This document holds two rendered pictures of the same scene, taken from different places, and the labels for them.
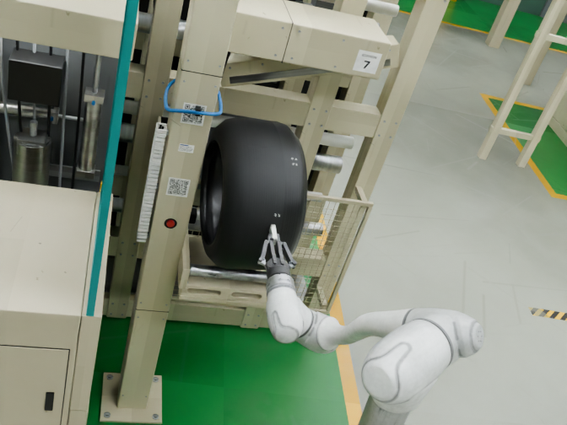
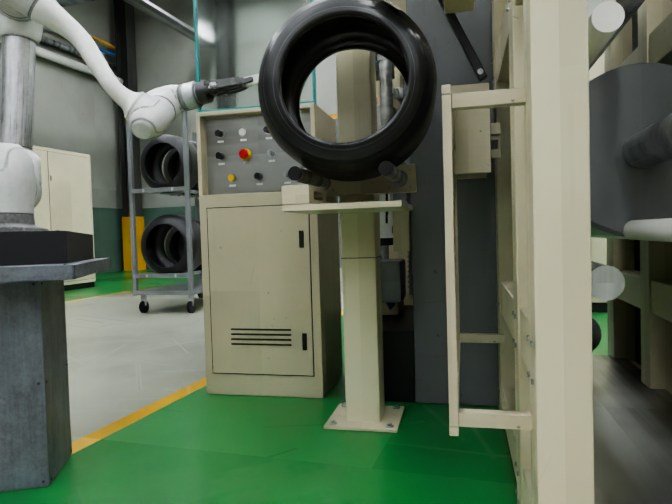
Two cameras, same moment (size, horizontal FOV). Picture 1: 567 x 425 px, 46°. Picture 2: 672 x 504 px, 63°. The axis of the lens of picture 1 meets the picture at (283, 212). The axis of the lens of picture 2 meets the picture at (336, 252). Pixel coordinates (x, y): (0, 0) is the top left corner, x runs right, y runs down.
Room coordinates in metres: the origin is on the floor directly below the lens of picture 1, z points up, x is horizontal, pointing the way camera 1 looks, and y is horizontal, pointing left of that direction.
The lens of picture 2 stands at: (3.02, -1.41, 0.72)
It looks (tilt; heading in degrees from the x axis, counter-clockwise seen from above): 2 degrees down; 122
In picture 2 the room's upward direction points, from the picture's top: 2 degrees counter-clockwise
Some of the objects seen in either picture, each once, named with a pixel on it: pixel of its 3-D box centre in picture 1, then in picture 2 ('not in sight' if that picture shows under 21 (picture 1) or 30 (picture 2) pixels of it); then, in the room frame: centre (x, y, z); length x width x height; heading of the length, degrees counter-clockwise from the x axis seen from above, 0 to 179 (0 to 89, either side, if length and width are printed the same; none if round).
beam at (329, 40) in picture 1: (301, 34); not in sight; (2.43, 0.14, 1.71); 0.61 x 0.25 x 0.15; 109
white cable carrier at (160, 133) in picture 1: (152, 185); not in sight; (1.95, 0.47, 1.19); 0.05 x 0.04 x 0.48; 19
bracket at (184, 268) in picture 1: (183, 244); (360, 180); (2.05, 0.33, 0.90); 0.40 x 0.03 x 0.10; 19
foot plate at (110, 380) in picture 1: (132, 396); (365, 415); (2.01, 0.40, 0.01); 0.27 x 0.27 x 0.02; 19
